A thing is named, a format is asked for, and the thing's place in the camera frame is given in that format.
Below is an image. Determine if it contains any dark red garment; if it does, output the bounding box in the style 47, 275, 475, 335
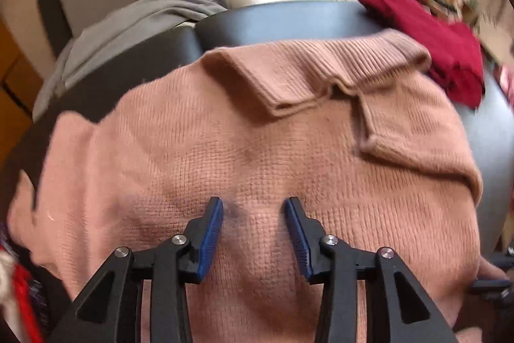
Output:
355, 0, 486, 108

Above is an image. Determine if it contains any pink knitted sweater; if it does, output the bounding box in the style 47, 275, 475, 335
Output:
6, 29, 501, 343

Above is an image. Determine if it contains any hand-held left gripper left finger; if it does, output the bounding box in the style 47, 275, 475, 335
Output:
48, 196, 224, 343

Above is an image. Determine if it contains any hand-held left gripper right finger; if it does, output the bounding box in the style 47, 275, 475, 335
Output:
283, 196, 458, 343

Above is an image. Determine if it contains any black leather bench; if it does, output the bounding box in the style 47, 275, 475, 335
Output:
0, 0, 514, 343

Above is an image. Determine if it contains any red white striped cloth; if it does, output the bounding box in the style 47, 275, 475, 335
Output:
0, 222, 53, 343

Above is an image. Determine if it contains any grey garment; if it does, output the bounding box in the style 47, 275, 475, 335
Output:
32, 0, 227, 122

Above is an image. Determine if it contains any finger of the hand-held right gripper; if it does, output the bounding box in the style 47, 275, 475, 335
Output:
488, 244, 514, 268
471, 278, 514, 301

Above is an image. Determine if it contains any wooden cabinet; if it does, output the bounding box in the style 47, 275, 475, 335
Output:
0, 22, 45, 167

